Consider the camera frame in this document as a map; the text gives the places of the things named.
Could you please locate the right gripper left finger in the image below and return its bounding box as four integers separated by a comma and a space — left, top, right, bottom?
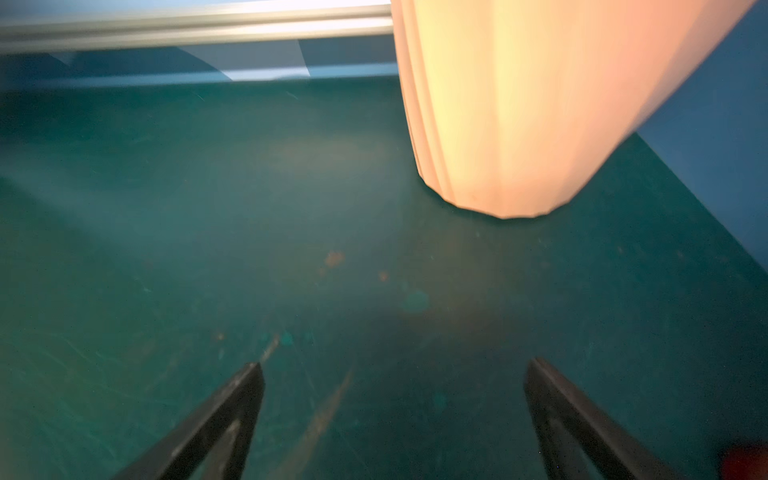
114, 362, 265, 479

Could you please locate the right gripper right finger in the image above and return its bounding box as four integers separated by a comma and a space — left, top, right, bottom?
524, 357, 683, 479

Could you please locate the beige ribbed flower pot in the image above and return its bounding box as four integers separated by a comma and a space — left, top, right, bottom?
391, 0, 750, 218

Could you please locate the aluminium frame rail back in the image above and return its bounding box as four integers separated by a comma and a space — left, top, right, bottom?
1, 1, 393, 55

